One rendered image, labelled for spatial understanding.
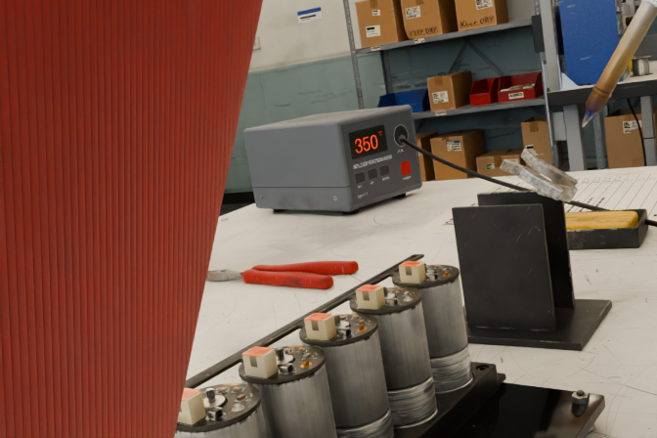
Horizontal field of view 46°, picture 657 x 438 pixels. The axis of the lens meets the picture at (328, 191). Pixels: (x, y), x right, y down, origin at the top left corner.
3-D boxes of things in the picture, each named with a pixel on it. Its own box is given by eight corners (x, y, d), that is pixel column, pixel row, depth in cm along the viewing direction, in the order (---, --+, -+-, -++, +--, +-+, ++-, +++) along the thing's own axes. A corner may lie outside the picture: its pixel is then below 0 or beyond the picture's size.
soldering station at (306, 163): (426, 193, 82) (414, 104, 81) (351, 218, 74) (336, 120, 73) (328, 192, 93) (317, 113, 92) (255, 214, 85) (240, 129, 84)
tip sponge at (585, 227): (648, 227, 54) (646, 205, 54) (639, 248, 49) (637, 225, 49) (542, 231, 58) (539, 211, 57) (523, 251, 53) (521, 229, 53)
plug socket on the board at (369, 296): (389, 302, 26) (387, 283, 26) (375, 311, 25) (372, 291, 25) (370, 301, 26) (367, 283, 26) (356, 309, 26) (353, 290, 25)
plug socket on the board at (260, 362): (284, 368, 21) (281, 345, 21) (265, 380, 21) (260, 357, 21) (263, 365, 22) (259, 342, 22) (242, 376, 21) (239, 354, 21)
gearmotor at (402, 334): (453, 424, 27) (433, 285, 26) (418, 458, 25) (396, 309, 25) (394, 415, 29) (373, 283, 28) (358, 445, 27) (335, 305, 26)
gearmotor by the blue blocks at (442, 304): (486, 391, 29) (469, 262, 29) (457, 419, 27) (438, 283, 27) (430, 383, 31) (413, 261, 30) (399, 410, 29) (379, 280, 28)
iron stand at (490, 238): (537, 416, 37) (645, 255, 32) (391, 312, 40) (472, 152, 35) (571, 367, 42) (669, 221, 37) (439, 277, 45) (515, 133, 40)
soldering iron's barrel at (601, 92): (603, 119, 34) (681, -16, 32) (572, 103, 35) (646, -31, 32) (611, 115, 36) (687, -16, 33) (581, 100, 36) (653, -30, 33)
